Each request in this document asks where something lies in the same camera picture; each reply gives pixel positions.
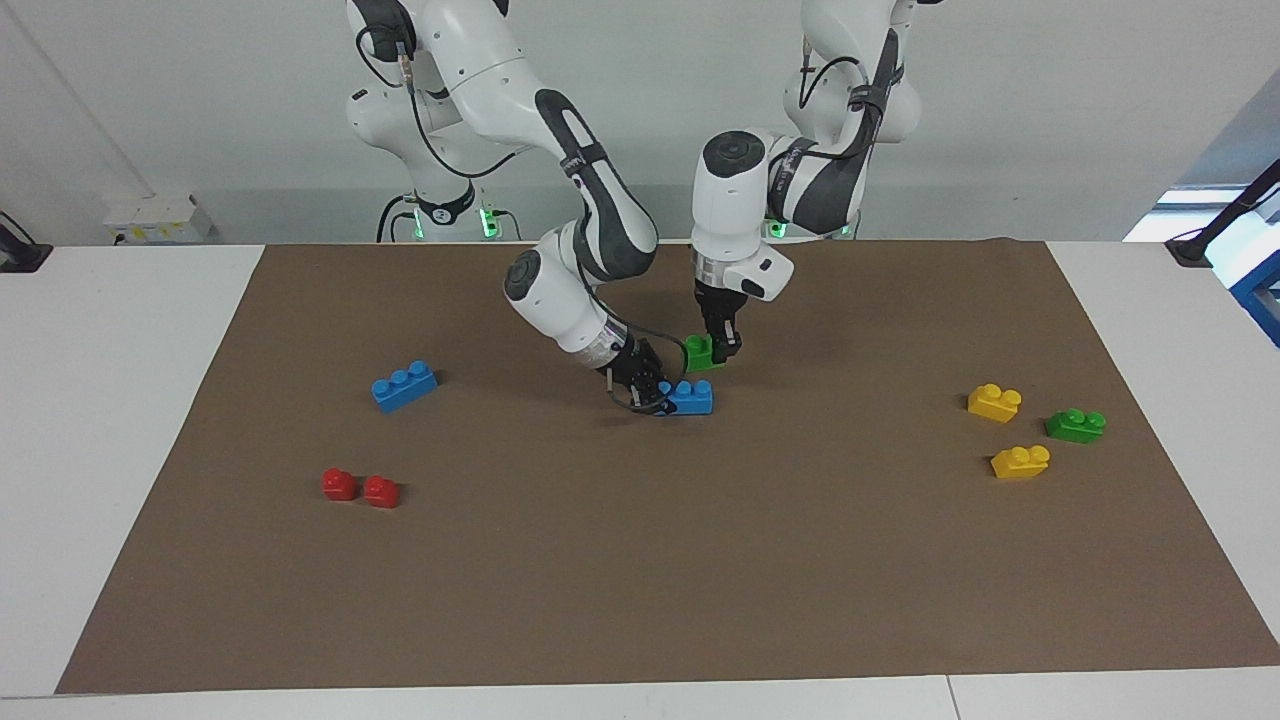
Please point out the green two-stud brick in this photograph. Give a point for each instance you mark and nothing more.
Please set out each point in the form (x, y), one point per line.
(1075, 427)
(696, 353)

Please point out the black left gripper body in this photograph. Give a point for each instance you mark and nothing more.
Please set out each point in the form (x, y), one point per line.
(722, 305)

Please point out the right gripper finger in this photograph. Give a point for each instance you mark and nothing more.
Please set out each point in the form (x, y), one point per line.
(658, 382)
(652, 404)

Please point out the blue three-stud brick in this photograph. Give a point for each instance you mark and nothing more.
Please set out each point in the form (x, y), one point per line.
(404, 388)
(692, 399)

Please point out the brown table mat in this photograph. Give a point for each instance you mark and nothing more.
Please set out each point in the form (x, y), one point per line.
(700, 550)

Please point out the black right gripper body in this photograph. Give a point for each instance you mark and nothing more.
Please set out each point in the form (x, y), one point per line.
(635, 368)

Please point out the blue metal frame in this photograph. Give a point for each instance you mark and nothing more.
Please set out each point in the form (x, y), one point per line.
(1262, 300)

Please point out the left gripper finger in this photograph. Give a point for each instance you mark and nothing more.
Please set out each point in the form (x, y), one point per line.
(734, 340)
(715, 340)

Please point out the red single-stud brick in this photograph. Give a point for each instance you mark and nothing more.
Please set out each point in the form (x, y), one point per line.
(381, 493)
(339, 486)

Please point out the black table clamp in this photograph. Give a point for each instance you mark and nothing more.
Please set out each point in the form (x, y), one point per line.
(1190, 250)
(20, 258)

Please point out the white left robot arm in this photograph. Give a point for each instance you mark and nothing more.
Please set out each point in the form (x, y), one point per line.
(730, 200)

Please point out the yellow two-stud brick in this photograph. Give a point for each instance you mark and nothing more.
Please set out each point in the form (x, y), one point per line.
(1019, 464)
(993, 403)

